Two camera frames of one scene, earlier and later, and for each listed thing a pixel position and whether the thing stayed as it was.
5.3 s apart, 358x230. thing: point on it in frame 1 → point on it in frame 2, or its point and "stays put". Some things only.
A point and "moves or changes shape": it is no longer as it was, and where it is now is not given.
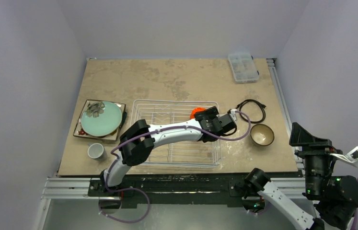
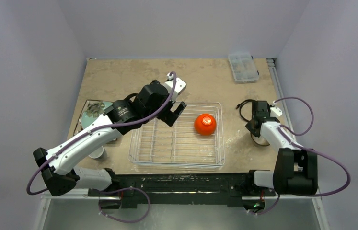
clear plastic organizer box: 243,68 stays put
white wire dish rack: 191,153 stays put
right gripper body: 312,149 → 259,108
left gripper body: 212,114 → 167,113
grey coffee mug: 97,151 stays put
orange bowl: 196,109 moves or changes shape
